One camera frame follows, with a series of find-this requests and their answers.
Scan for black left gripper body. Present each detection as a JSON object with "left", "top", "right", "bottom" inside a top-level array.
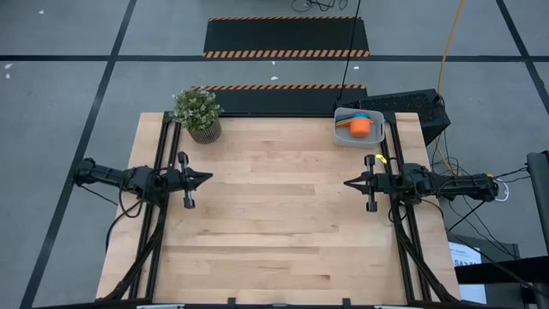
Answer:
[{"left": 166, "top": 150, "right": 197, "bottom": 210}]

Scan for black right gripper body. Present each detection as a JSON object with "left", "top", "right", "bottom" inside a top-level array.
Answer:
[{"left": 363, "top": 154, "right": 398, "bottom": 214}]

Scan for orange measuring cups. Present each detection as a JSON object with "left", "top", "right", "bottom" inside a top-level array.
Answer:
[{"left": 335, "top": 118, "right": 374, "bottom": 139}]

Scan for teal measuring cup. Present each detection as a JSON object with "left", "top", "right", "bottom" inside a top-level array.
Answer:
[{"left": 336, "top": 113, "right": 371, "bottom": 124}]

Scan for white plastic basket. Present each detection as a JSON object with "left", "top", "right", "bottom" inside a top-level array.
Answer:
[{"left": 332, "top": 106, "right": 386, "bottom": 150}]

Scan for small potted green plant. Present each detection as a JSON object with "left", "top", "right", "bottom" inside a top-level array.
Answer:
[{"left": 172, "top": 87, "right": 224, "bottom": 145}]

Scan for black hazard-striped floor mat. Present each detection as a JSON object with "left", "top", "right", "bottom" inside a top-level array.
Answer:
[
  {"left": 202, "top": 15, "right": 371, "bottom": 59},
  {"left": 190, "top": 84, "right": 369, "bottom": 117}
]

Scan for white paper sheet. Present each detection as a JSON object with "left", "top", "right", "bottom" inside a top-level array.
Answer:
[{"left": 448, "top": 240, "right": 488, "bottom": 305}]

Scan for black furniture edge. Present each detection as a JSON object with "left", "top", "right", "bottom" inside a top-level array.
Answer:
[{"left": 526, "top": 150, "right": 549, "bottom": 258}]

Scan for black aluminium table frame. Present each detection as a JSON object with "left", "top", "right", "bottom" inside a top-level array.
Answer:
[{"left": 102, "top": 110, "right": 462, "bottom": 309}]

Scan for white cable loop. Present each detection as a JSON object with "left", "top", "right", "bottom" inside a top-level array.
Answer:
[{"left": 492, "top": 179, "right": 511, "bottom": 203}]

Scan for black hanging cable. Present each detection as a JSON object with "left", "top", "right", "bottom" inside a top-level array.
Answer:
[{"left": 338, "top": 0, "right": 362, "bottom": 102}]

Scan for thick yellow hanging cable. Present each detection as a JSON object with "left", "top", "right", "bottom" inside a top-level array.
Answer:
[{"left": 436, "top": 0, "right": 467, "bottom": 175}]

